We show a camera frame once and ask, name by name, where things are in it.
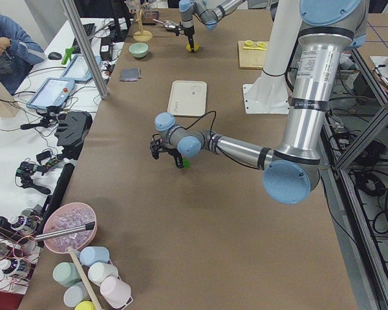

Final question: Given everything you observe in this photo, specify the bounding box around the green lime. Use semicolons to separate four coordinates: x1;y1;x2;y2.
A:
182;158;191;169

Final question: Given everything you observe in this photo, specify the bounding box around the yellow lemon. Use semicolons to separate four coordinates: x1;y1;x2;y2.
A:
186;43;200;52

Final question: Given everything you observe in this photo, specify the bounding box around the beige tray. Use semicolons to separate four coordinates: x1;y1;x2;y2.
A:
167;80;208;116

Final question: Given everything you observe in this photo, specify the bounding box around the metal scoop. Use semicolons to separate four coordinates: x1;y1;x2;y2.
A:
153;19;179;32

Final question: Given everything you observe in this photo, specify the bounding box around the wooden mug tree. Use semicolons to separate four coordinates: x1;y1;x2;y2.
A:
126;0;153;42

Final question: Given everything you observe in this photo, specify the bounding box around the mint green bowl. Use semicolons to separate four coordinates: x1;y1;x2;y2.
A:
129;43;149;59

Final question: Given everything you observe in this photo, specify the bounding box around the wooden cutting board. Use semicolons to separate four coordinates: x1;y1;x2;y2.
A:
237;41;269;70

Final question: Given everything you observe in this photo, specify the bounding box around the grey folded cloth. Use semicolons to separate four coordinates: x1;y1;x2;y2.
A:
120;68;141;81

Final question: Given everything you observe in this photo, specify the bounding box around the pink bowl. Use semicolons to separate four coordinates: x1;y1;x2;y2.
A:
43;202;98;254

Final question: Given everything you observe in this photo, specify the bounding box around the blue teach pendant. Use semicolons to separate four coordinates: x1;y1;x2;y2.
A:
26;78;75;110
60;54;92;83

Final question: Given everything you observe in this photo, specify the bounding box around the blue plastic cup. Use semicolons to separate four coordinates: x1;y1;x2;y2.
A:
80;246;110;267

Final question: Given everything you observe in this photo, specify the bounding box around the black computer mouse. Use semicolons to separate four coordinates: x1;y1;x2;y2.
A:
48;52;63;60

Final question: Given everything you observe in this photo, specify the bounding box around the white plastic cup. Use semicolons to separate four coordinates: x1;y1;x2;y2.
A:
88;262;119;287

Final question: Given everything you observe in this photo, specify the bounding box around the pink plastic cup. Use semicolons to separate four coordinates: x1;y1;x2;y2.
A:
100;276;133;309

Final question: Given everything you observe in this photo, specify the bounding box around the green plastic cup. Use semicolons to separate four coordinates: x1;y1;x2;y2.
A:
52;262;81;287

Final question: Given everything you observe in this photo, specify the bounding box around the wooden stick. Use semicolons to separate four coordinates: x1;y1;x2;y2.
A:
68;248;102;310

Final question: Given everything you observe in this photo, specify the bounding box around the grey plastic cup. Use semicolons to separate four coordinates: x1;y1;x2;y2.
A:
63;282;91;307

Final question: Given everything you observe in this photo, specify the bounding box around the seated person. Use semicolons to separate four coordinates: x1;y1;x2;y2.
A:
0;14;45;95

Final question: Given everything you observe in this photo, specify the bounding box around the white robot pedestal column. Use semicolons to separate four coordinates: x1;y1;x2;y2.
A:
243;0;302;114

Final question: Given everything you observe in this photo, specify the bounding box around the metal tongs handle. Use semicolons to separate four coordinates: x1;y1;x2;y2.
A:
34;222;96;242

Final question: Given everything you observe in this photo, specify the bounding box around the aluminium frame post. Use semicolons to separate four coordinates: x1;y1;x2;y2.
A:
61;0;109;99

